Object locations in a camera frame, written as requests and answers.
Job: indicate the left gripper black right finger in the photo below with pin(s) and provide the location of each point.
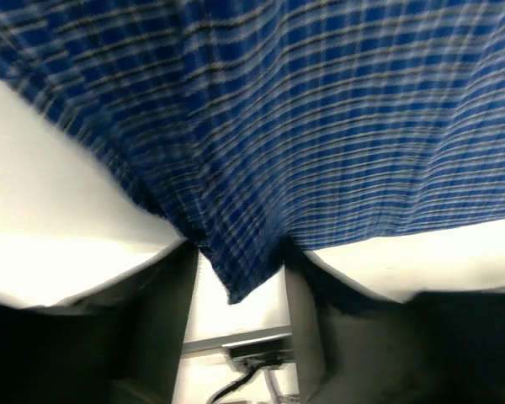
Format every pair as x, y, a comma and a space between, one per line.
353, 346

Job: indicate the blue plaid long sleeve shirt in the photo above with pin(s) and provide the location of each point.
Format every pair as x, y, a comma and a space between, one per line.
246, 122

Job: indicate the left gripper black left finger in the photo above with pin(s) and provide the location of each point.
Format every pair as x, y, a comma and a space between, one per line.
120, 344

